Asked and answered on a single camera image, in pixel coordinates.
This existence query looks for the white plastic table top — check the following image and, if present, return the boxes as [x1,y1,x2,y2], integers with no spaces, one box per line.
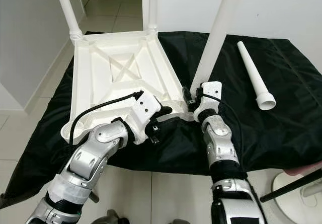
[60,30,195,145]

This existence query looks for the white plastic table leg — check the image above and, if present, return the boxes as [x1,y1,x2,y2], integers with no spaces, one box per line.
[236,41,277,111]
[190,0,247,99]
[141,0,159,34]
[53,0,84,41]

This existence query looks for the black table cloth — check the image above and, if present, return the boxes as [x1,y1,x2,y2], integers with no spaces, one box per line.
[0,31,322,209]

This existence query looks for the black metal stand leg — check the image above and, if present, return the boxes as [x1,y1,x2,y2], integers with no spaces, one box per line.
[88,191,100,204]
[260,169,322,203]

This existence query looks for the robot left leg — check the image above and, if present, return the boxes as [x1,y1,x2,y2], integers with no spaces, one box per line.
[105,209,129,224]

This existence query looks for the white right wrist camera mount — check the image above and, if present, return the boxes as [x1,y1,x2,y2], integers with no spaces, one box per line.
[193,81,223,123]

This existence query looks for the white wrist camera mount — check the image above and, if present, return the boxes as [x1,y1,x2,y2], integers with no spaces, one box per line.
[193,81,223,123]
[128,92,163,145]

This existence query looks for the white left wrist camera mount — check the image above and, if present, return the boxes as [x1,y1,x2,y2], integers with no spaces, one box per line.
[128,92,163,145]

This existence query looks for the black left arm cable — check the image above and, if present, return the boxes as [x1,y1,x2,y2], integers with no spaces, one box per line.
[69,90,144,145]

